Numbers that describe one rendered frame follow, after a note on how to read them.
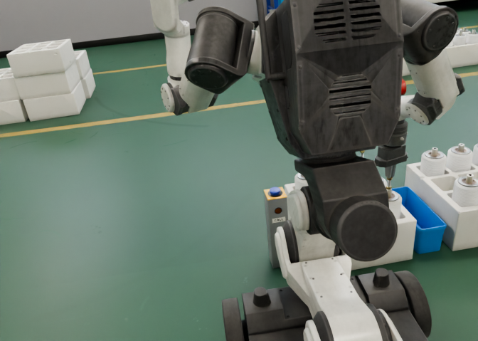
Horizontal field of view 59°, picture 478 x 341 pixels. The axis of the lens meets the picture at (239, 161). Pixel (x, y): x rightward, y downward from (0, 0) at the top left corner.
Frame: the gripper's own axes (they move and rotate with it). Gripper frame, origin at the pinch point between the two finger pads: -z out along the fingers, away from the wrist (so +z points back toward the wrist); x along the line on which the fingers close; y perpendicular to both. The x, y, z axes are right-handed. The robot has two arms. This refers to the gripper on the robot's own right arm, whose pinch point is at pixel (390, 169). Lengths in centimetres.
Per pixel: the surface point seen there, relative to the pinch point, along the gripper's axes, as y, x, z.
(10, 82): -265, 142, -4
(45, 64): -254, 113, 7
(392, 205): 4.5, 1.6, -12.1
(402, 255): 8.4, -1.7, -33.6
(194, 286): -17, 73, -36
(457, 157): -9.9, -44.1, -12.2
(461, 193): 9.0, -26.2, -13.7
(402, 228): 8.1, -0.6, -20.9
